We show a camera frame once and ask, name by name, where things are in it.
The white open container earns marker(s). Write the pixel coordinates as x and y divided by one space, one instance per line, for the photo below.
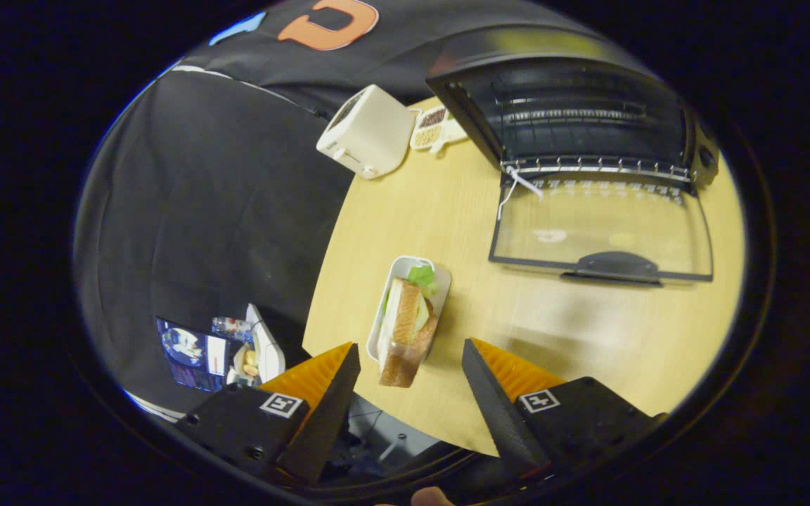
268 351

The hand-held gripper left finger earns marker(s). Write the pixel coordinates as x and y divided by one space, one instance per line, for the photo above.
331 414

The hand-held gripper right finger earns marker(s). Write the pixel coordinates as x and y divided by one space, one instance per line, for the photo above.
493 414

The blue printed box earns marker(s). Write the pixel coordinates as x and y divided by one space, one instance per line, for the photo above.
190 355

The sandwich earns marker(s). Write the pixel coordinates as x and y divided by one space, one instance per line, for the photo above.
405 316

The clear plastic bottle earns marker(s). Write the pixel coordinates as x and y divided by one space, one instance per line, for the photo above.
233 325

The white bread toaster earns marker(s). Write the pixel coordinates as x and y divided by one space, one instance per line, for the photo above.
370 133

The black toaster oven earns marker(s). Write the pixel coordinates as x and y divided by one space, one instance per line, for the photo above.
588 105

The white oblong dish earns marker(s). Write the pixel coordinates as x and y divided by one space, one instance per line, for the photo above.
396 269

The white divided seasoning dish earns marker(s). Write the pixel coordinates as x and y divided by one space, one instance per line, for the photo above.
433 130

